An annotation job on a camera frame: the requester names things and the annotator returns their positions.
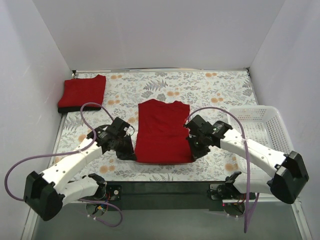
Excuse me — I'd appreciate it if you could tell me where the red t shirt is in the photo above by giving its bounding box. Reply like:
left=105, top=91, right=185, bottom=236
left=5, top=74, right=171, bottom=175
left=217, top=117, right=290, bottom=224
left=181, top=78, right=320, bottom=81
left=134, top=99, right=194, bottom=165
left=57, top=74, right=107, bottom=113

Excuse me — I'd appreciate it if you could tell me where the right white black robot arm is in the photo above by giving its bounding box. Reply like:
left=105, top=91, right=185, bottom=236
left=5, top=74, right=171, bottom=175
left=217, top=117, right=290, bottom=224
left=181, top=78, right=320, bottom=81
left=184, top=115, right=309, bottom=204

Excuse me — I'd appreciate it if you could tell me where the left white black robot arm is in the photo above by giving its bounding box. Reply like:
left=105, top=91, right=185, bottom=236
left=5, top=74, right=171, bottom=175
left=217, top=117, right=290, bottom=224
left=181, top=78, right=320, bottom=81
left=23, top=117, right=136, bottom=221

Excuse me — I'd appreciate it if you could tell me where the floral patterned table mat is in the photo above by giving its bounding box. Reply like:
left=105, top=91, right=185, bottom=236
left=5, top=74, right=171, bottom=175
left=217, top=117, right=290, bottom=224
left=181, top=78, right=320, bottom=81
left=57, top=71, right=257, bottom=181

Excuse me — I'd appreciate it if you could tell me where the folded red t shirt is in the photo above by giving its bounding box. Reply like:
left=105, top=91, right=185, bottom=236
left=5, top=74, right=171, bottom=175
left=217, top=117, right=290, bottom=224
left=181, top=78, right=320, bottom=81
left=57, top=74, right=107, bottom=113

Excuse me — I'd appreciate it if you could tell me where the white plastic laundry basket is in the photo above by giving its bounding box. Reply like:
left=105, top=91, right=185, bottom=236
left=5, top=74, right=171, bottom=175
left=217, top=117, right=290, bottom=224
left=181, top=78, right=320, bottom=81
left=228, top=104, right=292, bottom=171

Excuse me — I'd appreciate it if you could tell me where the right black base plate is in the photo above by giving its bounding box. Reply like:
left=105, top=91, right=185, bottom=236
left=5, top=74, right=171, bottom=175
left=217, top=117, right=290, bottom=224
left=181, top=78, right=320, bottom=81
left=206, top=183, right=241, bottom=201

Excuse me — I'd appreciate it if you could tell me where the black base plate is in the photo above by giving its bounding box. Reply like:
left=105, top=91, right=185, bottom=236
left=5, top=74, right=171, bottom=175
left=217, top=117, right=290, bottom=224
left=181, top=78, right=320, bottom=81
left=206, top=183, right=241, bottom=201
left=105, top=184, right=123, bottom=201

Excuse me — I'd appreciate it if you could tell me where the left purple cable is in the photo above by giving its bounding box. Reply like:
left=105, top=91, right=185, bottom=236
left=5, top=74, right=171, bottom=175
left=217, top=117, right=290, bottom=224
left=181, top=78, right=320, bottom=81
left=4, top=101, right=137, bottom=228

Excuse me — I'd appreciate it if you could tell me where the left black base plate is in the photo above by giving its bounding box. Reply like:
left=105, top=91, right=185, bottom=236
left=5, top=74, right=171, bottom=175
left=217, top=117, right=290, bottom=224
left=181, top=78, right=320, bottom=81
left=105, top=184, right=123, bottom=201

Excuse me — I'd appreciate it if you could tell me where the aluminium front rail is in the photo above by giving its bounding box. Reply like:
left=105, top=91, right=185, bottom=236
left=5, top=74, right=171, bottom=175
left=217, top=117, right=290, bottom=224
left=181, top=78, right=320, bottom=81
left=29, top=181, right=301, bottom=205

